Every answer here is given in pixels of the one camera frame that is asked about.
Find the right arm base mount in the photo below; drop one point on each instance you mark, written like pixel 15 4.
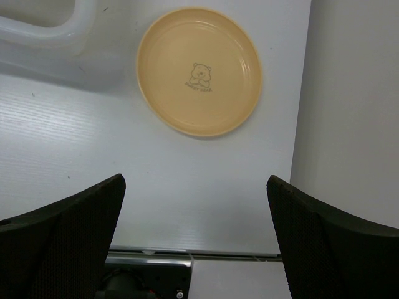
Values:
pixel 145 274

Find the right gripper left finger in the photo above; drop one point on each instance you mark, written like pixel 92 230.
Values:
pixel 59 250

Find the clear plastic bin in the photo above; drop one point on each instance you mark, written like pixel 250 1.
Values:
pixel 66 39

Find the beige bear plate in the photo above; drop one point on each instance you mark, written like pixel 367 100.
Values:
pixel 199 72

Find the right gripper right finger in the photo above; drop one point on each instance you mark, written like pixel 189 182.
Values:
pixel 329 253

